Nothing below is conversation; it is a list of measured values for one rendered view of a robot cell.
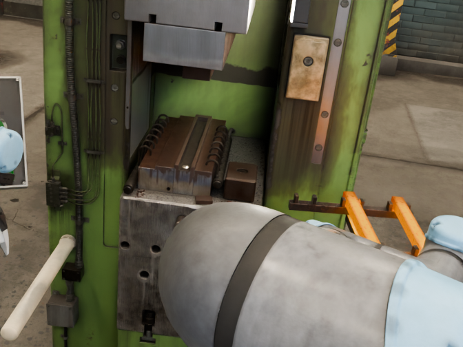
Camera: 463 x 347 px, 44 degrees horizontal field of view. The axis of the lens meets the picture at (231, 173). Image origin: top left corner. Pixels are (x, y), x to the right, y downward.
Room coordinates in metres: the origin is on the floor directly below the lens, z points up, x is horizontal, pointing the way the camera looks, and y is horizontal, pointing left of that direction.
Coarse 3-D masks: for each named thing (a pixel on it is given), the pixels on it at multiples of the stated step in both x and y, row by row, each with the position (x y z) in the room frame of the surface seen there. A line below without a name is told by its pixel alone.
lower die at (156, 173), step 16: (176, 128) 1.71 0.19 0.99; (192, 128) 1.70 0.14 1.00; (208, 128) 1.72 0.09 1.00; (224, 128) 1.75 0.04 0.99; (160, 144) 1.59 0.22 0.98; (176, 144) 1.58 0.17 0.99; (208, 144) 1.60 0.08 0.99; (144, 160) 1.46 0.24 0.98; (160, 160) 1.45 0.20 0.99; (176, 160) 1.44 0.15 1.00; (144, 176) 1.41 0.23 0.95; (160, 176) 1.41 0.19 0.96; (176, 176) 1.41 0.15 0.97; (192, 176) 1.41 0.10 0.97; (208, 176) 1.41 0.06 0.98; (176, 192) 1.41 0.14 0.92; (192, 192) 1.41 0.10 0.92; (208, 192) 1.41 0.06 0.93
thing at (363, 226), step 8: (344, 192) 1.34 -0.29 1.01; (352, 192) 1.35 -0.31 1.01; (352, 200) 1.30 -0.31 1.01; (352, 208) 1.26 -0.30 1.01; (360, 208) 1.26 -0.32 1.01; (352, 216) 1.24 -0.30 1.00; (360, 216) 1.22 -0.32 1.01; (360, 224) 1.18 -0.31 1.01; (368, 224) 1.18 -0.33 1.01; (360, 232) 1.16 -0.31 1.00; (368, 232) 1.15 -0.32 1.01; (376, 240) 1.11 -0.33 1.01
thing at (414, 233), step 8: (392, 200) 1.34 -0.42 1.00; (400, 200) 1.33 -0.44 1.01; (400, 208) 1.29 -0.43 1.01; (408, 208) 1.29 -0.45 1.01; (400, 216) 1.26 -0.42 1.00; (408, 216) 1.25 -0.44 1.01; (408, 224) 1.20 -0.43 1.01; (416, 224) 1.21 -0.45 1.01; (408, 232) 1.19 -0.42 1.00; (416, 232) 1.17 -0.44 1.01; (416, 240) 1.13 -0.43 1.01
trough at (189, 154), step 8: (200, 120) 1.81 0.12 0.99; (200, 128) 1.74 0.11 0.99; (192, 136) 1.66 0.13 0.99; (200, 136) 1.67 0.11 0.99; (192, 144) 1.60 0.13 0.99; (184, 152) 1.51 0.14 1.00; (192, 152) 1.54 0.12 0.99; (184, 160) 1.48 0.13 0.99; (192, 160) 1.48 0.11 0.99; (184, 168) 1.43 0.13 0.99
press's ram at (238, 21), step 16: (128, 0) 1.42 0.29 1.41; (144, 0) 1.42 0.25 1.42; (160, 0) 1.41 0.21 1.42; (176, 0) 1.41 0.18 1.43; (192, 0) 1.41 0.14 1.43; (208, 0) 1.41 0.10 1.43; (224, 0) 1.41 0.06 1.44; (240, 0) 1.41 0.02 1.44; (128, 16) 1.42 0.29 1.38; (144, 16) 1.42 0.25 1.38; (160, 16) 1.41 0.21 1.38; (176, 16) 1.41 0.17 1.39; (192, 16) 1.41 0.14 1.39; (208, 16) 1.41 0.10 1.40; (224, 16) 1.41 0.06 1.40; (240, 16) 1.41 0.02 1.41; (240, 32) 1.41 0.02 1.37
